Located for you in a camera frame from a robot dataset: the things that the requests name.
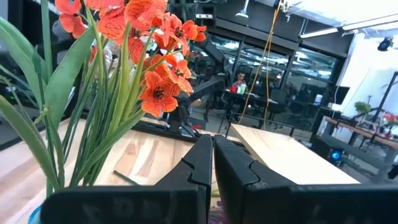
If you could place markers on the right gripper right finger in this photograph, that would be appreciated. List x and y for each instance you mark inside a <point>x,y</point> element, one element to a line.
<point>295,205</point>

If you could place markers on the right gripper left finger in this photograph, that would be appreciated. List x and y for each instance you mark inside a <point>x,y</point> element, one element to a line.
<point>140,205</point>

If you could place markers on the orange flower bunch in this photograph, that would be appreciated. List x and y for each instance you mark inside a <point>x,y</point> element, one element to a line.
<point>158,93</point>

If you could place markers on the green stem with white tip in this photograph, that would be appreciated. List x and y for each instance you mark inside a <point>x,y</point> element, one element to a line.
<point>126,178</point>

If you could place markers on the blue glass vase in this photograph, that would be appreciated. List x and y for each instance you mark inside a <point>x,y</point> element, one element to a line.
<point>34,217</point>

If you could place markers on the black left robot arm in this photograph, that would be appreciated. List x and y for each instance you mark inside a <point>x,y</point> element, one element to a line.
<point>208,88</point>

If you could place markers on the wooden shelf with black legs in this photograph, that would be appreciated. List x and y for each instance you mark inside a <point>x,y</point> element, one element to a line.
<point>289,155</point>

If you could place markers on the computer with blue light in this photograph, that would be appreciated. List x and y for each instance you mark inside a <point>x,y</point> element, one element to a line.
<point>335,154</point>

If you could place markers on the person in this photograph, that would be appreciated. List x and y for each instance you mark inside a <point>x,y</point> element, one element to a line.
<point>240,81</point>

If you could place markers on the long wooden workbench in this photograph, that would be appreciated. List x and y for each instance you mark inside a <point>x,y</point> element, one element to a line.
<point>357,130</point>

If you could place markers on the small leafy green plant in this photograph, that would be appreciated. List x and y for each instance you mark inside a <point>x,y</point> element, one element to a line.
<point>362,107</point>

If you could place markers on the black monitor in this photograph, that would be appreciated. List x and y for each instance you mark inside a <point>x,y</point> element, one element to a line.
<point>340,95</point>

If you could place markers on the white ceiling light strip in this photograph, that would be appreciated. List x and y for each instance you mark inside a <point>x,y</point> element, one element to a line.
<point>318,32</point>

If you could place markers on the black aluminium table frame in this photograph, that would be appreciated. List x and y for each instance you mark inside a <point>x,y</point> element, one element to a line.
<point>155,127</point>

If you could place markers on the black ceiling camera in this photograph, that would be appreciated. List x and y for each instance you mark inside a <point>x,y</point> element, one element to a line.
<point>385,44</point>

